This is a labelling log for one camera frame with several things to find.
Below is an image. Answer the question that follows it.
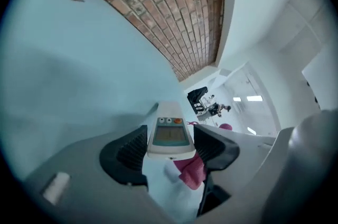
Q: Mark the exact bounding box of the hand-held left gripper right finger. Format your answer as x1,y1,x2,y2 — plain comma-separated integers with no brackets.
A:
193,124,278,219

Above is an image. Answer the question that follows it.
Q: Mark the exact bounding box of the pink cloth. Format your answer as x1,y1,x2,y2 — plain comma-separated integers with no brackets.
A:
172,120,234,191

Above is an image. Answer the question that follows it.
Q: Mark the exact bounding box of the white remote control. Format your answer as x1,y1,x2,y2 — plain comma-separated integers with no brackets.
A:
146,101,197,161

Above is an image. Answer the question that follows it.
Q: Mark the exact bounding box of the black office chair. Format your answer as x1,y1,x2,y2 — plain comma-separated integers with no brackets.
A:
186,86,210,114

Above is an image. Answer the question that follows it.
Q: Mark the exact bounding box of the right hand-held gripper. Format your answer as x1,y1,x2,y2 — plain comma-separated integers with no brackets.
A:
253,108,338,208

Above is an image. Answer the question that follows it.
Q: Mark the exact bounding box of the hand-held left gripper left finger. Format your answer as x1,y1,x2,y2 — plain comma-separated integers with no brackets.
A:
23,124,150,224

